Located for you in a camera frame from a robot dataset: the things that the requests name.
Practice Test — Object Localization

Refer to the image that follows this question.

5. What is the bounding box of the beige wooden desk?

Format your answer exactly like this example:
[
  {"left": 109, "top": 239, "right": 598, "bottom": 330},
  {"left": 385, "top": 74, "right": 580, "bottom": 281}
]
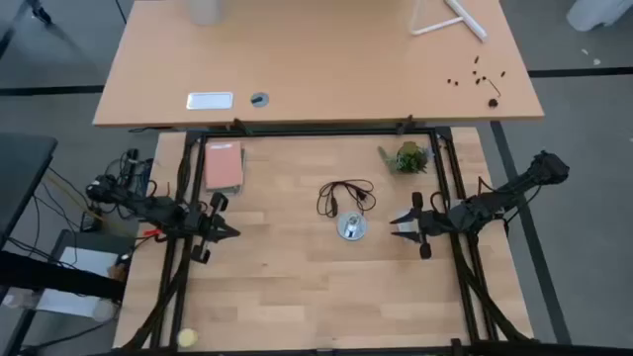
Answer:
[{"left": 92, "top": 0, "right": 545, "bottom": 129}]

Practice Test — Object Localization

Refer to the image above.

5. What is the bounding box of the black power adapter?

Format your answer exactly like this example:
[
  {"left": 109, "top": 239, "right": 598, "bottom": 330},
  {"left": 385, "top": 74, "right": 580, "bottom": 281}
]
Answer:
[{"left": 80, "top": 207, "right": 104, "bottom": 233}]

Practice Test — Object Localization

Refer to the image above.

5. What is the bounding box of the black chair base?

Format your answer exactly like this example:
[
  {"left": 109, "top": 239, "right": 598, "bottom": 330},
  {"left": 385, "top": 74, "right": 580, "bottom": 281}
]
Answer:
[{"left": 24, "top": 0, "right": 53, "bottom": 27}]

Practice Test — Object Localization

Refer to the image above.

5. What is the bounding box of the black table leg bar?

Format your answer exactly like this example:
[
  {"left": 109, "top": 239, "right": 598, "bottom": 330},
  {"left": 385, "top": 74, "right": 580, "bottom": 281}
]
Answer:
[{"left": 0, "top": 249, "right": 126, "bottom": 302}]

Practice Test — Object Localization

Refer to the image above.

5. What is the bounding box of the pink notebook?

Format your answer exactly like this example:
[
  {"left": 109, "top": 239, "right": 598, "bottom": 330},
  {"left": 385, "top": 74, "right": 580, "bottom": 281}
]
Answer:
[{"left": 204, "top": 140, "right": 244, "bottom": 191}]

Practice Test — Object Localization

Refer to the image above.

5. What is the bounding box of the white plastic object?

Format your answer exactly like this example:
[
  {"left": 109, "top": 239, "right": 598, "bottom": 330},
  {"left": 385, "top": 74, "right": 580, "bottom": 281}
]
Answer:
[{"left": 566, "top": 0, "right": 633, "bottom": 33}]

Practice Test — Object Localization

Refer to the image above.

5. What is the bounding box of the clear plastic bottle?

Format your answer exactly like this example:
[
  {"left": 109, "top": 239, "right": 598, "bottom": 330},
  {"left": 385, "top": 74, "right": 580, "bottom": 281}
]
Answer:
[
  {"left": 93, "top": 299, "right": 119, "bottom": 323},
  {"left": 1, "top": 288, "right": 32, "bottom": 311}
]

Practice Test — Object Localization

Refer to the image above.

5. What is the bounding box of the silver rectangular plate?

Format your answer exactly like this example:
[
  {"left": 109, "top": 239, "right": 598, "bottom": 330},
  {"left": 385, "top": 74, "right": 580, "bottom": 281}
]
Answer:
[{"left": 185, "top": 91, "right": 234, "bottom": 111}]

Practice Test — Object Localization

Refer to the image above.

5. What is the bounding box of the potted green succulent plant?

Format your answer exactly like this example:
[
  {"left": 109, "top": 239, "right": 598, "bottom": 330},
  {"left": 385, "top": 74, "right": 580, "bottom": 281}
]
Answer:
[{"left": 378, "top": 140, "right": 432, "bottom": 175}]

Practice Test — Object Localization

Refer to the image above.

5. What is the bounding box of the black aluminium table frame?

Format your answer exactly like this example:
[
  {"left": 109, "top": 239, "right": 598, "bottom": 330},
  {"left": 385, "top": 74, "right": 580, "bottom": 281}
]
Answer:
[{"left": 98, "top": 126, "right": 633, "bottom": 356}]

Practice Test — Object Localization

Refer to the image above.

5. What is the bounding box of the white cylinder container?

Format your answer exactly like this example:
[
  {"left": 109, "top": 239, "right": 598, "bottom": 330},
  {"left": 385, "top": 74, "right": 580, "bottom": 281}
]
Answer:
[{"left": 186, "top": 0, "right": 224, "bottom": 27}]

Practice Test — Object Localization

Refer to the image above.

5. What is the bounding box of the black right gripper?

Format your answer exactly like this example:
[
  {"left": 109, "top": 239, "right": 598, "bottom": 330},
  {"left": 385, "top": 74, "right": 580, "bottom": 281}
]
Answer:
[{"left": 389, "top": 191, "right": 449, "bottom": 261}]

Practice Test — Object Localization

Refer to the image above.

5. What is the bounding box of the yellow floor cable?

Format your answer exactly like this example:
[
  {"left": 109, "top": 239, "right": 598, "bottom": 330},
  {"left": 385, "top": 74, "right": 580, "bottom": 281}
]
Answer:
[{"left": 43, "top": 170, "right": 123, "bottom": 233}]

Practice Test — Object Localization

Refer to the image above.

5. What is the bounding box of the black lamp power cord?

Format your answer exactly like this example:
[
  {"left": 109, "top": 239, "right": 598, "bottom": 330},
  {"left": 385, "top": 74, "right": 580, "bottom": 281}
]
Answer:
[{"left": 316, "top": 178, "right": 377, "bottom": 219}]

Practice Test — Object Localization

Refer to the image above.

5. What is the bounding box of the white sheet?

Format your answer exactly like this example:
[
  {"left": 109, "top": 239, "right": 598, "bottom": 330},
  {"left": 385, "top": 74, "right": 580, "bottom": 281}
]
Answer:
[{"left": 35, "top": 245, "right": 123, "bottom": 318}]

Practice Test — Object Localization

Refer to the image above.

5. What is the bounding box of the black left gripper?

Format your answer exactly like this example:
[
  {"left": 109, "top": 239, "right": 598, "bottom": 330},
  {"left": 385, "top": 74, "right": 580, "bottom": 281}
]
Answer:
[{"left": 190, "top": 191, "right": 242, "bottom": 264}]

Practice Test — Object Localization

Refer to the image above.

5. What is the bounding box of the black cable bundle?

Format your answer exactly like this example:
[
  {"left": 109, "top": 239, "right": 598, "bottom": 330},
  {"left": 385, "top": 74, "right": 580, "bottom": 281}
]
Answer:
[{"left": 29, "top": 146, "right": 155, "bottom": 233}]

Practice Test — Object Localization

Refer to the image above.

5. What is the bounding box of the black side table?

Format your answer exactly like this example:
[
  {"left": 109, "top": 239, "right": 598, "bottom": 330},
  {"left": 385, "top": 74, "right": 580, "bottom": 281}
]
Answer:
[{"left": 0, "top": 132, "right": 59, "bottom": 248}]

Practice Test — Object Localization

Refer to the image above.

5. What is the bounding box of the grey floor box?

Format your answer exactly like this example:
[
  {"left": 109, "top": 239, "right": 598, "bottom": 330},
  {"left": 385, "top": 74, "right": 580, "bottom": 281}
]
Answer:
[{"left": 48, "top": 228, "right": 136, "bottom": 258}]

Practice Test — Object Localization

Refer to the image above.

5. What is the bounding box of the white stand with beige disc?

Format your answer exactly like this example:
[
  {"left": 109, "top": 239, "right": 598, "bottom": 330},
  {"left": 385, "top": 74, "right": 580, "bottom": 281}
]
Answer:
[{"left": 408, "top": 0, "right": 490, "bottom": 43}]

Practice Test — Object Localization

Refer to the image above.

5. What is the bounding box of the chrome table lamp base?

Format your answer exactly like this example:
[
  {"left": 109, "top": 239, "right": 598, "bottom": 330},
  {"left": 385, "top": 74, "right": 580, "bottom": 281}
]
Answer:
[{"left": 336, "top": 211, "right": 369, "bottom": 242}]

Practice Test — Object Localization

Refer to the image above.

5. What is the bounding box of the yellow round object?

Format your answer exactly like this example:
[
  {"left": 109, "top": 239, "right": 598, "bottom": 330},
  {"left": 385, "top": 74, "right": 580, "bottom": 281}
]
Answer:
[{"left": 176, "top": 327, "right": 200, "bottom": 348}]

